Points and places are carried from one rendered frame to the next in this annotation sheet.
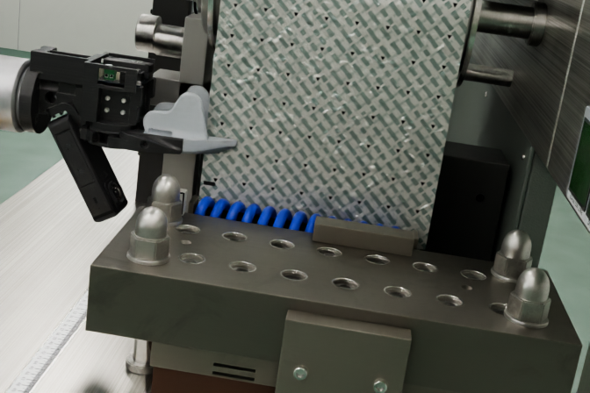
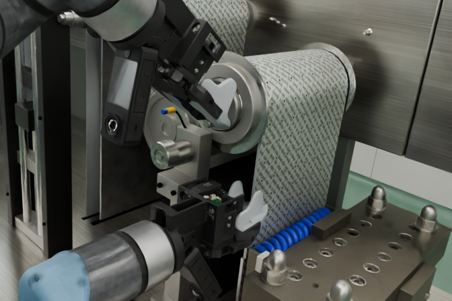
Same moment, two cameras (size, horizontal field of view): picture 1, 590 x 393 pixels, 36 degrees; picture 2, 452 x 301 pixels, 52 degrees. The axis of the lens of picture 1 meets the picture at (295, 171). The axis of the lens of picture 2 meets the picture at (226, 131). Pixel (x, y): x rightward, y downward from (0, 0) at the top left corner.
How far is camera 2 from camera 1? 0.83 m
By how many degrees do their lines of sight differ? 51
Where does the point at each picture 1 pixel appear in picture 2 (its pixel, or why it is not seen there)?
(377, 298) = (403, 255)
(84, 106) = (216, 236)
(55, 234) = not seen: outside the picture
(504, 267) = (381, 205)
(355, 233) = (335, 224)
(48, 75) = (182, 228)
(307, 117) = (292, 173)
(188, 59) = (202, 162)
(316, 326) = (419, 289)
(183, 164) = not seen: hidden behind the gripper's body
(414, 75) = (329, 128)
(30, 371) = not seen: outside the picture
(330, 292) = (395, 267)
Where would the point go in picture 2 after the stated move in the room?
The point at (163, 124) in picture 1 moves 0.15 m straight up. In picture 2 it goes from (246, 218) to (259, 115)
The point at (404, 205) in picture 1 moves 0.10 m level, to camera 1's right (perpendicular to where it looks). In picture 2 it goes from (320, 195) to (344, 179)
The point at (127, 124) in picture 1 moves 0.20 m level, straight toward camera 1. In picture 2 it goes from (229, 230) to (383, 287)
